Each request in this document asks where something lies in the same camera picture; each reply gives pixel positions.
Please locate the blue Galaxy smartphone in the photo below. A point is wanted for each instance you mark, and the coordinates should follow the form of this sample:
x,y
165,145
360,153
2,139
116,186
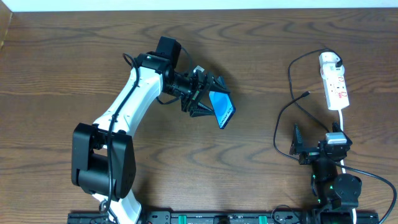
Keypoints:
x,y
223,107

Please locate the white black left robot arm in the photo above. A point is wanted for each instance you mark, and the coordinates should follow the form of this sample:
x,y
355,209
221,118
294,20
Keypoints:
x,y
103,159

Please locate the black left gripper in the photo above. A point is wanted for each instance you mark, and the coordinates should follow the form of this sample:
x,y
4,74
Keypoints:
x,y
195,91

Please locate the white power strip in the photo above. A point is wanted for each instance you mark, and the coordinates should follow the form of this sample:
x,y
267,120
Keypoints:
x,y
336,92

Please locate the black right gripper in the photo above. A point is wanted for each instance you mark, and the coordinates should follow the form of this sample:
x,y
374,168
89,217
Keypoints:
x,y
314,150

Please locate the white USB charger plug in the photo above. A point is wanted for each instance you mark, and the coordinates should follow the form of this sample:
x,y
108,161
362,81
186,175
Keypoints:
x,y
330,63

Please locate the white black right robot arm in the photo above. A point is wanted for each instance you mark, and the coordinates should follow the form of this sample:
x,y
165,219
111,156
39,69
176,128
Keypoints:
x,y
337,193

